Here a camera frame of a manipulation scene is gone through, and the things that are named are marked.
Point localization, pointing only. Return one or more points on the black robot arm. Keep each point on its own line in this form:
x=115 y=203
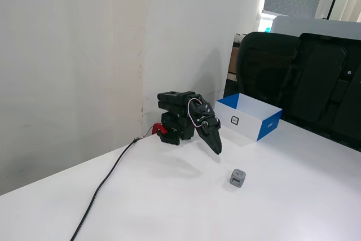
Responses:
x=172 y=102

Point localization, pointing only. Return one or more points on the brown cardboard box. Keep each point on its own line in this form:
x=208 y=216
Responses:
x=233 y=60

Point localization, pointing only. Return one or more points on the gray block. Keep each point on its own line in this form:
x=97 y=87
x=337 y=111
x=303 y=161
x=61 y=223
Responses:
x=237 y=179

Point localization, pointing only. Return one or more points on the black office chair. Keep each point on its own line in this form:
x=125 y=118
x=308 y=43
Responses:
x=262 y=66

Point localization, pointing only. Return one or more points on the red and black table clamp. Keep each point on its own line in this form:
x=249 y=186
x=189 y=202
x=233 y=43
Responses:
x=160 y=131

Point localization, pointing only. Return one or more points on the blue and white cardboard box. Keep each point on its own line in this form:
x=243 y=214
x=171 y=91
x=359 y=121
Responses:
x=248 y=122

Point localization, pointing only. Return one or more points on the white partition panel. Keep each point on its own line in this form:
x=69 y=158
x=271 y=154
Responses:
x=304 y=25

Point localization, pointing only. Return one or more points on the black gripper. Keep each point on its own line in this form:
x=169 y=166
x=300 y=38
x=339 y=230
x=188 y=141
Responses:
x=211 y=133

